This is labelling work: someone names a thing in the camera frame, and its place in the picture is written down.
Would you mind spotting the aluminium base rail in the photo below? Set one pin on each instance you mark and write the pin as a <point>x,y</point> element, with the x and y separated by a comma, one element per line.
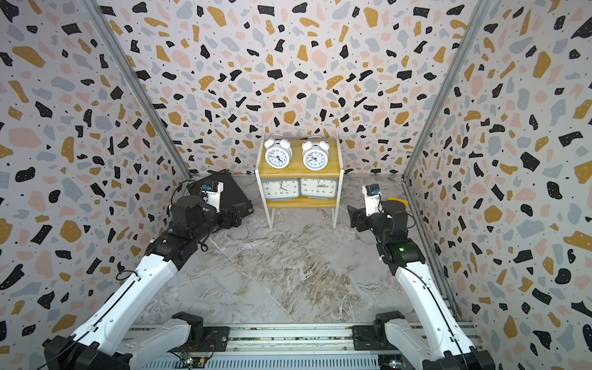
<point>285,346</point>

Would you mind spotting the grey rectangular alarm clock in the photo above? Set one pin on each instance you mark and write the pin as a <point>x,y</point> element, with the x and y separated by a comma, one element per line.
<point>280,189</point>
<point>319,188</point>

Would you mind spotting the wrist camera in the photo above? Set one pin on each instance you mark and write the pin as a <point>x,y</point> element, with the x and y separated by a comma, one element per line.
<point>212,191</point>
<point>373,203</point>

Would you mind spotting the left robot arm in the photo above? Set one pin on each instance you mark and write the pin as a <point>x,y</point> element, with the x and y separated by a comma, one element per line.
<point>96,343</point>

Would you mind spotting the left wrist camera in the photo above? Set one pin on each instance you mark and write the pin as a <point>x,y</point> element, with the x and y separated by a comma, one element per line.
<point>212,191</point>

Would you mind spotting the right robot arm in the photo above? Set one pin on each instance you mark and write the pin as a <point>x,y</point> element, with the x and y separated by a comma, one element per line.
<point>444,345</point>

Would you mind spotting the black flat box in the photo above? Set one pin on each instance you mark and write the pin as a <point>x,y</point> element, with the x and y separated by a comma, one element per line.
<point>234,205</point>

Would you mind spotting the yellow triangular plastic piece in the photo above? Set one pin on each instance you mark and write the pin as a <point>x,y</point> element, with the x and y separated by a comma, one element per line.
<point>405,202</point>

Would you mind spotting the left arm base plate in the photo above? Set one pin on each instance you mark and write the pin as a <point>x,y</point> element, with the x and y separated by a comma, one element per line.
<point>210,339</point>

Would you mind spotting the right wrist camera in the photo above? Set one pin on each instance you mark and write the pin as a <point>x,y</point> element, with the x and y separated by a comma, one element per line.
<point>373,203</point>

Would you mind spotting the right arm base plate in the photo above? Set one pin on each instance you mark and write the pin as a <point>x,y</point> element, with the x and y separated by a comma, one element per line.
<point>365,339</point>

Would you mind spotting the wooden two-tier shelf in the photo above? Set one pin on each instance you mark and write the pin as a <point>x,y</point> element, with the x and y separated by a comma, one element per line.
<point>295,173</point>

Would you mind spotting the white twin-bell alarm clock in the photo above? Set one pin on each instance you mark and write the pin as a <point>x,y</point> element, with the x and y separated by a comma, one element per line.
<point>278,151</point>

